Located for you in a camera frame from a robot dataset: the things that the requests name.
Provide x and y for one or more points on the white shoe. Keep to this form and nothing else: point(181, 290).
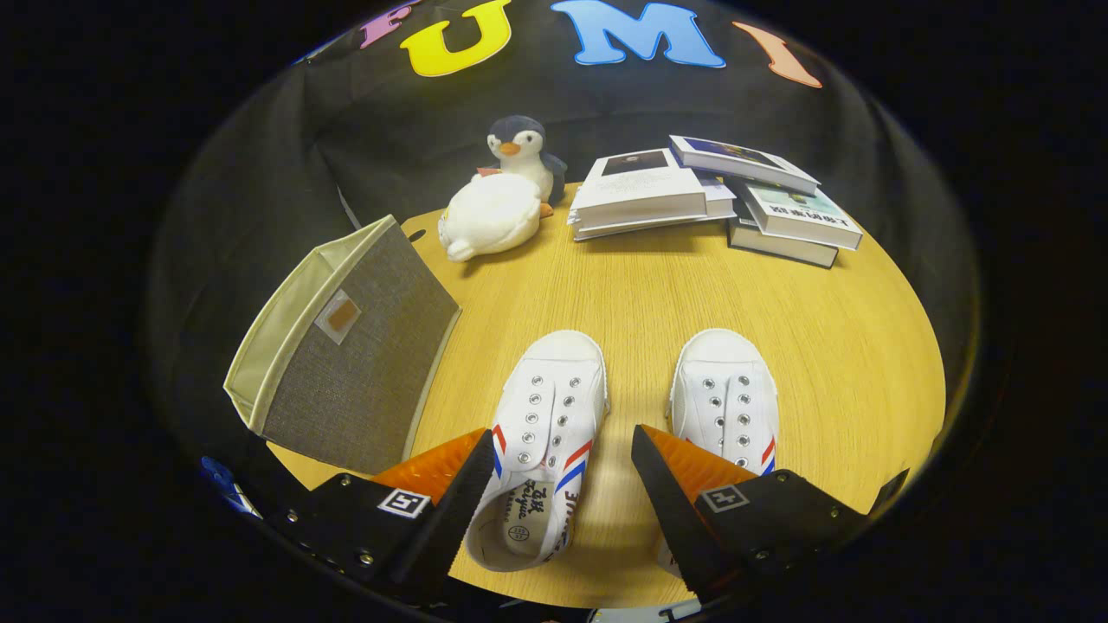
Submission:
point(723, 381)
point(554, 389)

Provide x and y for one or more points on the black rectangular bracket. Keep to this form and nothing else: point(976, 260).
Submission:
point(892, 491)

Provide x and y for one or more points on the grey fabric storage box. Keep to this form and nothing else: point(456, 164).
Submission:
point(363, 372)

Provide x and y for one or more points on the book with pale teal cover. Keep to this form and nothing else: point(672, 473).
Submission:
point(801, 212)

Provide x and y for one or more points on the thin white book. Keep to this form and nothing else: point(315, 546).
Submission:
point(720, 197)

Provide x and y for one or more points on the dark cover book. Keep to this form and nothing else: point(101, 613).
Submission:
point(779, 247)

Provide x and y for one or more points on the penguin plush toy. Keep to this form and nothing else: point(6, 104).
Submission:
point(519, 143)

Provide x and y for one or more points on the blue cloth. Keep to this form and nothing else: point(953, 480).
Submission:
point(227, 484)

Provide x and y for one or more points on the white book with dark portrait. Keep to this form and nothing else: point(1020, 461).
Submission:
point(640, 186)

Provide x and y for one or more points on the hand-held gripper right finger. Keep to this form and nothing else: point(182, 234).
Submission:
point(671, 510)

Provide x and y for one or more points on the white plush toy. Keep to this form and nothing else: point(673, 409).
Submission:
point(489, 216)

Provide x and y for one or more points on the book with blue picture cover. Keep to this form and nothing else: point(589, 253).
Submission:
point(744, 160)

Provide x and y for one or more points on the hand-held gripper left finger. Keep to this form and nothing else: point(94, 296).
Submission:
point(450, 510)

